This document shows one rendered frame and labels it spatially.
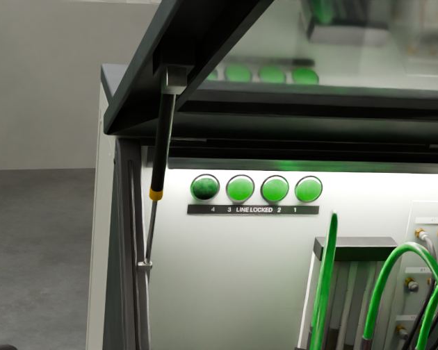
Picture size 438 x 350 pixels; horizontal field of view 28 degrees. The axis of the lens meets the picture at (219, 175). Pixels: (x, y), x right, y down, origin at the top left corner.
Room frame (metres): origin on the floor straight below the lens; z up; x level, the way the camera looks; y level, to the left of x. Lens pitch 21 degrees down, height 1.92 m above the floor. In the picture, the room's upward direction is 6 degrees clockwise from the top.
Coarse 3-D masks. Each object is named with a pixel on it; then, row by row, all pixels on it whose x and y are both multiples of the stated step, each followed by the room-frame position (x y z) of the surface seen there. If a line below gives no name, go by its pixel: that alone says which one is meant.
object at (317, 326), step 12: (336, 216) 1.14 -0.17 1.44; (336, 228) 1.11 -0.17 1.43; (324, 252) 1.28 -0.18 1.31; (324, 264) 1.04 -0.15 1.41; (324, 276) 1.02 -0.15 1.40; (324, 288) 1.00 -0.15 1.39; (324, 300) 0.99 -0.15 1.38; (324, 312) 0.98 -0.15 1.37; (312, 324) 1.30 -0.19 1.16; (324, 324) 0.97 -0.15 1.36; (312, 336) 0.96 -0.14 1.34; (312, 348) 0.95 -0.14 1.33
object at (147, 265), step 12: (168, 96) 1.01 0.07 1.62; (168, 108) 1.02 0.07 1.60; (168, 120) 1.03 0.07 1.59; (156, 132) 1.05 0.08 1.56; (168, 132) 1.04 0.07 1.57; (156, 144) 1.05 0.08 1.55; (168, 144) 1.05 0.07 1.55; (156, 156) 1.06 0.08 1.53; (156, 168) 1.07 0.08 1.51; (156, 180) 1.08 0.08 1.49; (156, 192) 1.09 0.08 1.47; (156, 204) 1.10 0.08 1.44; (144, 264) 1.16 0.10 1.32
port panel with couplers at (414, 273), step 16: (416, 208) 1.43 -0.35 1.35; (432, 208) 1.44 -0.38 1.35; (416, 224) 1.43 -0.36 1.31; (432, 224) 1.44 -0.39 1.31; (416, 240) 1.43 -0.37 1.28; (432, 240) 1.44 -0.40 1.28; (416, 256) 1.43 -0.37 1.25; (400, 272) 1.43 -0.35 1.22; (416, 272) 1.43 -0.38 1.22; (400, 288) 1.43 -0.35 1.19; (416, 288) 1.40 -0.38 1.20; (400, 304) 1.43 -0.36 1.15; (416, 304) 1.44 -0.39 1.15; (400, 320) 1.43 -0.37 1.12; (400, 336) 1.41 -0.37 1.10; (416, 336) 1.44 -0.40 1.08; (432, 336) 1.45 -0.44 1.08
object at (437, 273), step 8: (400, 248) 1.22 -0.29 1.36; (408, 248) 1.20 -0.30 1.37; (416, 248) 1.18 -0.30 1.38; (424, 248) 1.17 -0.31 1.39; (392, 256) 1.24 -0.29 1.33; (424, 256) 1.15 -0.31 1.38; (432, 256) 1.15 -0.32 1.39; (384, 264) 1.26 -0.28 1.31; (392, 264) 1.25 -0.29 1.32; (432, 264) 1.13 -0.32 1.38; (384, 272) 1.26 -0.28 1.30; (432, 272) 1.12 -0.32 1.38; (384, 280) 1.27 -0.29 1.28; (376, 288) 1.28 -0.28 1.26; (376, 296) 1.28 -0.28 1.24; (376, 304) 1.28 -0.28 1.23; (368, 312) 1.29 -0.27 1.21; (376, 312) 1.28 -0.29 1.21; (368, 320) 1.28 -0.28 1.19; (368, 328) 1.28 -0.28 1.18; (368, 336) 1.28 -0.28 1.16; (360, 344) 1.29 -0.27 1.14; (368, 344) 1.28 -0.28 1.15
